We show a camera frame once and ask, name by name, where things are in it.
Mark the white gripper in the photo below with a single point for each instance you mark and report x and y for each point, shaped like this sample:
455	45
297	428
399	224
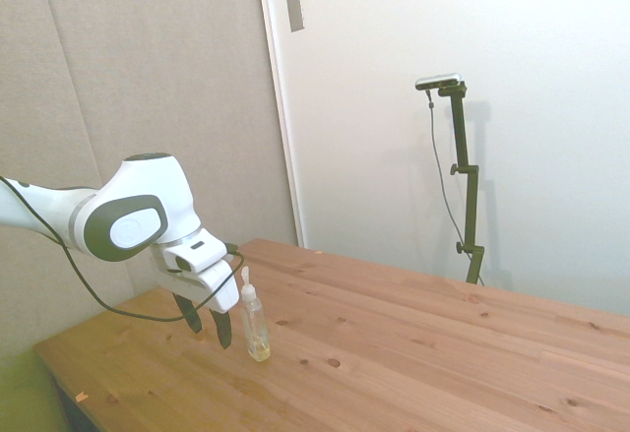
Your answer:
211	288

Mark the clear sanitizer bottle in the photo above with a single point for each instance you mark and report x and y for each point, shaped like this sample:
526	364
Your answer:
256	324

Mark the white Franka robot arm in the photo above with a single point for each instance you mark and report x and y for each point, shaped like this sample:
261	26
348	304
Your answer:
140	191

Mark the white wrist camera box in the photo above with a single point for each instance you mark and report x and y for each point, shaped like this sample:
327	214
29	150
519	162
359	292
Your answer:
197	254

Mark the white door frame strip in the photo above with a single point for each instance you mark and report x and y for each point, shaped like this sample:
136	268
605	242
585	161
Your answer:
280	102

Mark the black camera stand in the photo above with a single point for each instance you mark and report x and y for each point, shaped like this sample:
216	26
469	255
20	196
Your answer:
465	181

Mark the grey wall plate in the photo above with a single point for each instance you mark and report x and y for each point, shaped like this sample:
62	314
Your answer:
295	13

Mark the grey exterior camera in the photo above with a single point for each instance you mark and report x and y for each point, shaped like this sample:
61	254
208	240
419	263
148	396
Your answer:
438	81

